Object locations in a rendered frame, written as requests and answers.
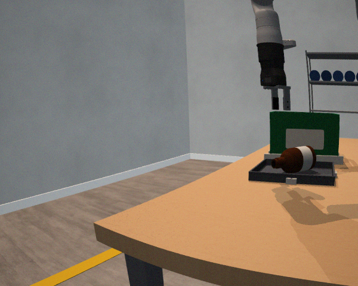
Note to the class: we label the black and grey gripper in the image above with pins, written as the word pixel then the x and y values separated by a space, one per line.
pixel 271 57

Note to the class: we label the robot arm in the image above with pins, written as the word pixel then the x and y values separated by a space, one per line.
pixel 266 16

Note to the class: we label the brown bottle with white label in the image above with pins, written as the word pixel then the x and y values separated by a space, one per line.
pixel 296 159

